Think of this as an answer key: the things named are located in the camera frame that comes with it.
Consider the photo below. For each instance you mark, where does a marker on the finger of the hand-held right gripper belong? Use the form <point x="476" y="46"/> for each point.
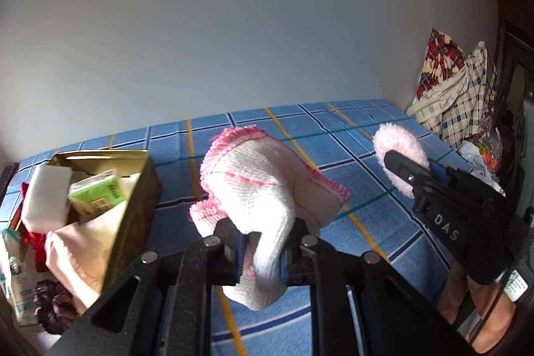
<point x="402" y="166"/>
<point x="438" y="172"/>

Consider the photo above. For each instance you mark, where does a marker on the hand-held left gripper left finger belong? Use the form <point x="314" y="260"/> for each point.
<point x="241" y="260"/>

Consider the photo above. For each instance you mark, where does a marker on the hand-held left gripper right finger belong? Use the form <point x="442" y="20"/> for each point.
<point x="285" y="266"/>

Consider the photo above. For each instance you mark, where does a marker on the pink fluffy puff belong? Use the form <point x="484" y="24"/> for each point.
<point x="396" y="147"/>

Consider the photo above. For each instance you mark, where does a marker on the pink-edged white towel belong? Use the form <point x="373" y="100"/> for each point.
<point x="258" y="189"/>

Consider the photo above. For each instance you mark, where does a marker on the gold tin box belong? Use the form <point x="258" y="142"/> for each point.
<point x="133" y="222"/>

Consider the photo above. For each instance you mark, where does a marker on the green tissue pack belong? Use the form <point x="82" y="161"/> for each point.
<point x="98" y="195"/>

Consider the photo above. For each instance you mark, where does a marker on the pink cloth pouch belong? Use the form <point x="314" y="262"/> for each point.
<point x="75" y="256"/>

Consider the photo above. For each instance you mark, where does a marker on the dark maroon scrunchie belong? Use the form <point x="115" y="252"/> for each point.
<point x="52" y="306"/>

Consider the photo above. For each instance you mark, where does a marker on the white sponge block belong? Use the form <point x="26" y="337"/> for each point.
<point x="46" y="193"/>

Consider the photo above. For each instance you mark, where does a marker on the red gold-embroidered pouch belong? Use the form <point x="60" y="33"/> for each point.
<point x="35" y="241"/>

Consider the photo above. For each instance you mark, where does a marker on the person's right forearm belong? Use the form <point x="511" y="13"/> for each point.
<point x="492" y="318"/>

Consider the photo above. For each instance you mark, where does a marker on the plastic bag with items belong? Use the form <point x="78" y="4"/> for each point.
<point x="469" y="151"/>

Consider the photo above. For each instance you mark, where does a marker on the clear plastic bag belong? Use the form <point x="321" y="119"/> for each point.
<point x="488" y="147"/>

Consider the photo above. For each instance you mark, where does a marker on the cream plaid blanket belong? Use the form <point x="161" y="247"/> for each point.
<point x="467" y="101"/>

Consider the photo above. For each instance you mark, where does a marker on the white label tag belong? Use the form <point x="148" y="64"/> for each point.
<point x="515" y="286"/>

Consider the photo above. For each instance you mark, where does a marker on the blue plaid bed sheet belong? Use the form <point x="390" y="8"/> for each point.
<point x="167" y="181"/>

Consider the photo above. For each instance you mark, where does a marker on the red patterned pillow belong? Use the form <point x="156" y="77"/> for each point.
<point x="442" y="60"/>

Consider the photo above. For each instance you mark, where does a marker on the dark wooden wardrobe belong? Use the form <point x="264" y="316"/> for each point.
<point x="513" y="47"/>

